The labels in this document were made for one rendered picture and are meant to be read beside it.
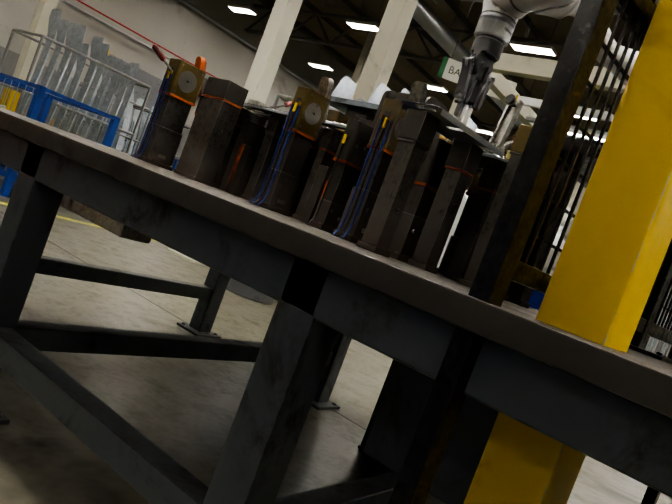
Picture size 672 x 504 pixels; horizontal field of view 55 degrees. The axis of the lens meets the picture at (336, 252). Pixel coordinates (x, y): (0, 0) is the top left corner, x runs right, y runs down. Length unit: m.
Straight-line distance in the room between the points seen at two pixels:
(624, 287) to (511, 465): 0.27
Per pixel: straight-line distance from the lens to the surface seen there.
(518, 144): 1.42
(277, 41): 5.84
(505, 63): 8.67
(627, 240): 0.89
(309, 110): 1.79
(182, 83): 2.30
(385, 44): 9.93
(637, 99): 0.95
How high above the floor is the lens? 0.72
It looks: 2 degrees down
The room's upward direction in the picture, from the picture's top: 21 degrees clockwise
